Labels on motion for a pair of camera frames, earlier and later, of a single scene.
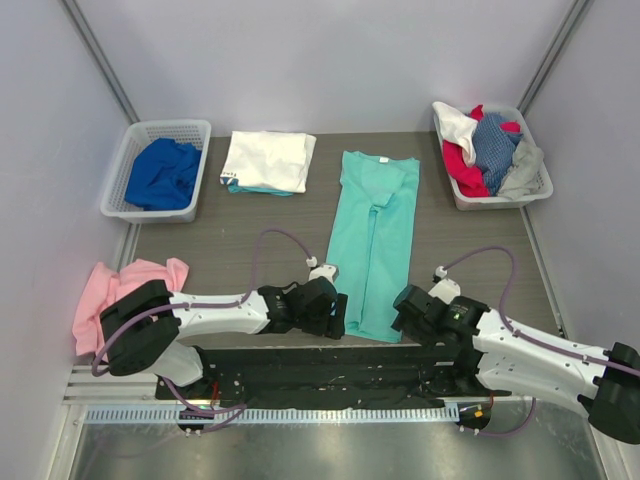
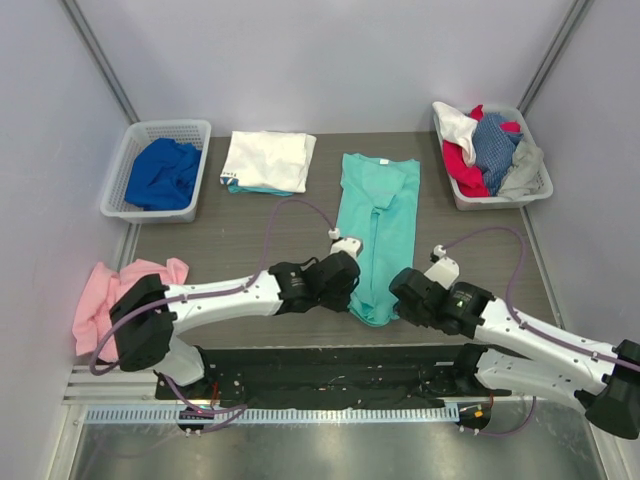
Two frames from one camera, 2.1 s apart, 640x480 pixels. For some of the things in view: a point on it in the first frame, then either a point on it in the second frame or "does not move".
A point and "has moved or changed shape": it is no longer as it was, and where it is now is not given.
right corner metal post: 550,57 does not move
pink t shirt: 104,285 does not move
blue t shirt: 163,176 does not move
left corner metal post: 102,61 does not move
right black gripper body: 404,310 -> 407,292
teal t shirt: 372,241 has moved or changed shape
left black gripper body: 337,315 -> 345,279
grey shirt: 521,182 does not move
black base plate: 328,375 does not move
